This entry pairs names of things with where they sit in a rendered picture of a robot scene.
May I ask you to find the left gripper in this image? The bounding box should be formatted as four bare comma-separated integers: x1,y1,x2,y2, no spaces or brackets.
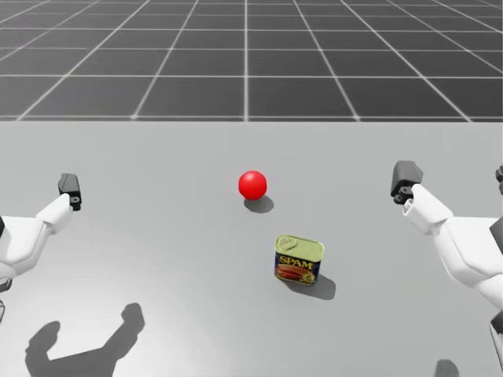
0,173,83,281

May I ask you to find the green and blue rectangular can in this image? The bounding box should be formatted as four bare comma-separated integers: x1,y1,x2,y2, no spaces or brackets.
273,234,326,287

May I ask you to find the small round ball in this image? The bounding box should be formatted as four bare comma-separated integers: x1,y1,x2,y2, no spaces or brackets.
237,170,268,201

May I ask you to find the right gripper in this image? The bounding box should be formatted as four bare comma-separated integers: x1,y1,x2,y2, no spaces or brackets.
390,159,503,315

